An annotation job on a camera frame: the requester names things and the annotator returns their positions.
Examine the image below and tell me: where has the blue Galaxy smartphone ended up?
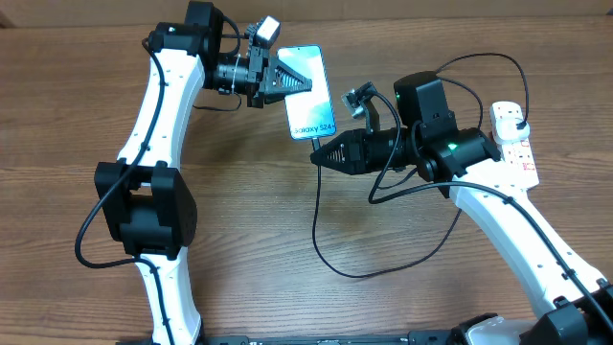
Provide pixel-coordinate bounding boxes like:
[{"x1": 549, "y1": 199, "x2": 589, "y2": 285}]
[{"x1": 278, "y1": 45, "x2": 336, "y2": 140}]

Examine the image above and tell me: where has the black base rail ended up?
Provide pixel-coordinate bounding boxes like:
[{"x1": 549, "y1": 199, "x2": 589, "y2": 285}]
[{"x1": 114, "y1": 313, "x2": 542, "y2": 345}]

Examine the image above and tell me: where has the white charger plug adapter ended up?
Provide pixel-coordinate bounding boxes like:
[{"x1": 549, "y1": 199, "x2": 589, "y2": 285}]
[{"x1": 492, "y1": 119, "x2": 531, "y2": 145}]

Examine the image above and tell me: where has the cardboard backdrop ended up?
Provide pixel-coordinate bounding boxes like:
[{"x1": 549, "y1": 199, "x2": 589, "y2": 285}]
[{"x1": 1, "y1": 0, "x2": 612, "y2": 28}]

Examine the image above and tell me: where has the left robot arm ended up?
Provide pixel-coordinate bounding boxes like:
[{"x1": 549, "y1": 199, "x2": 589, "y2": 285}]
[{"x1": 93, "y1": 1, "x2": 312, "y2": 344}]

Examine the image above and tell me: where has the white power strip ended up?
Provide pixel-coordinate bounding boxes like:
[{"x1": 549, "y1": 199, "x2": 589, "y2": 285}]
[{"x1": 489, "y1": 101, "x2": 539, "y2": 190}]

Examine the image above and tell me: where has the black USB charging cable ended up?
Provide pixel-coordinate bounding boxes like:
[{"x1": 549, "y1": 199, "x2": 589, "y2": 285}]
[{"x1": 310, "y1": 53, "x2": 531, "y2": 280}]

